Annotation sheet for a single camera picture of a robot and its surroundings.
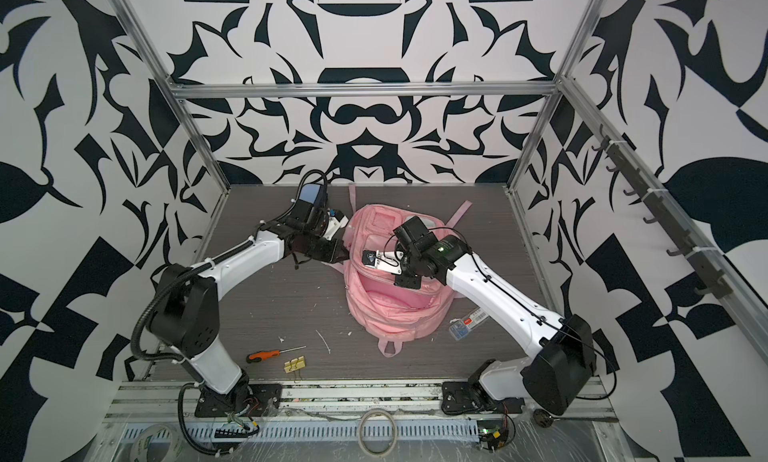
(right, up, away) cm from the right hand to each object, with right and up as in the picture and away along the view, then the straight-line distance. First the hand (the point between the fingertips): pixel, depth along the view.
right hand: (397, 262), depth 78 cm
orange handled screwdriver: (-37, -25, +1) cm, 44 cm away
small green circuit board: (+22, -39, -7) cm, 46 cm away
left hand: (-13, +2, +9) cm, 16 cm away
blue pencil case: (-32, +21, +37) cm, 53 cm away
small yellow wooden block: (-27, -26, 0) cm, 37 cm away
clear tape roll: (-2, -39, -11) cm, 41 cm away
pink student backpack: (-6, -11, +3) cm, 13 cm away
